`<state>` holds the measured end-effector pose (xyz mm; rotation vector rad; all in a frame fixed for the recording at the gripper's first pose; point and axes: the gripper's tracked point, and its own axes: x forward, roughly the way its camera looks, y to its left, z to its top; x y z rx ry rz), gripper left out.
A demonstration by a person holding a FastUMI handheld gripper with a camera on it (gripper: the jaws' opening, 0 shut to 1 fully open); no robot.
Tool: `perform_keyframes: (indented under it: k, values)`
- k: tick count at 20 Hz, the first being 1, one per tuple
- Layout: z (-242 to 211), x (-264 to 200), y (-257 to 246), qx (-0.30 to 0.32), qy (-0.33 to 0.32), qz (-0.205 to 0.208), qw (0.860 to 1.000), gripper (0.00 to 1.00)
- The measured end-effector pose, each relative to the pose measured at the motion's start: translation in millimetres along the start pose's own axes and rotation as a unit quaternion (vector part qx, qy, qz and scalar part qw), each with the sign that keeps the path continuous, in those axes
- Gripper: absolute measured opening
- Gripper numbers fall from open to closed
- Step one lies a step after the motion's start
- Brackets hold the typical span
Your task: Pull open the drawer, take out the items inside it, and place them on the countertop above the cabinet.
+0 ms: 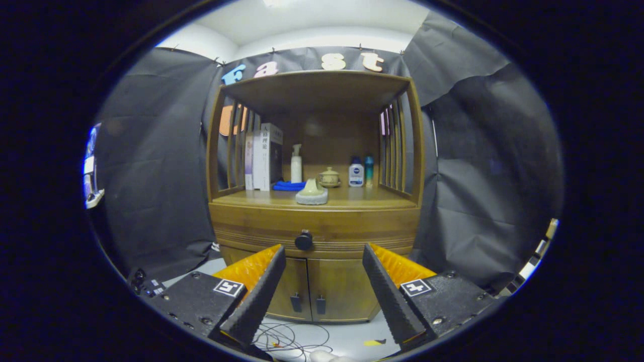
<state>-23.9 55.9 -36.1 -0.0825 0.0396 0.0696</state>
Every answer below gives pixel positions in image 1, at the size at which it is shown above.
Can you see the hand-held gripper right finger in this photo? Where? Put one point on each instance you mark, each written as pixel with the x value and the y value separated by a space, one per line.
pixel 390 296

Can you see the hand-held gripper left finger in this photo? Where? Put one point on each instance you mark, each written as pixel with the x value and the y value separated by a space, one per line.
pixel 259 296

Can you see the pale green grey sponge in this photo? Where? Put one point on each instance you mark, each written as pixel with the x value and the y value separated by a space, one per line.
pixel 312 197

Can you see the wooden cabinet door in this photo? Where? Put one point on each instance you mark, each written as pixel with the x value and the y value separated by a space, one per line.
pixel 342 286
pixel 297 281

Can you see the wooden countertop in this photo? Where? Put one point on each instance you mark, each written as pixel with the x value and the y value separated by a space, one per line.
pixel 372 200

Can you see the wooden cabinet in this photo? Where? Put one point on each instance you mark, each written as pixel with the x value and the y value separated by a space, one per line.
pixel 332 136

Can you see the yellow floor tape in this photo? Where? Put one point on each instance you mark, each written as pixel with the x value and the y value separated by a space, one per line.
pixel 375 342

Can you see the black floor device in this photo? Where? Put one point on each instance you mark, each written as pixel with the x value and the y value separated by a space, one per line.
pixel 148 287

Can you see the blue folded cloth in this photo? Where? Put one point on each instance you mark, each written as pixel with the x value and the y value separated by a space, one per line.
pixel 287 186

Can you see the teal slim bottle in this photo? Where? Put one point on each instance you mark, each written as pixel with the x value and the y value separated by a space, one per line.
pixel 369 173

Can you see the white lotion bottle blue cap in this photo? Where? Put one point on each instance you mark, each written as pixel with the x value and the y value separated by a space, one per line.
pixel 356 176

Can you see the white pump bottle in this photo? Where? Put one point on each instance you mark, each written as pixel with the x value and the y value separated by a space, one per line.
pixel 296 171

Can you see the beige lidded teacup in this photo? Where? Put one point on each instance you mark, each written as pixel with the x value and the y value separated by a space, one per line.
pixel 330 177

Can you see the thin purple book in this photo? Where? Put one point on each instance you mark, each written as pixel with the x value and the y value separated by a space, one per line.
pixel 249 163

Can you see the thick white book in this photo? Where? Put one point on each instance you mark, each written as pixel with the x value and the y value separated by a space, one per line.
pixel 261 161

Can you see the cardboard box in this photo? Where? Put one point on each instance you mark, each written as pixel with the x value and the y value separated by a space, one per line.
pixel 552 229

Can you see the white equipment stand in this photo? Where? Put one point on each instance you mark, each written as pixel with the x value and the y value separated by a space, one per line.
pixel 93 198

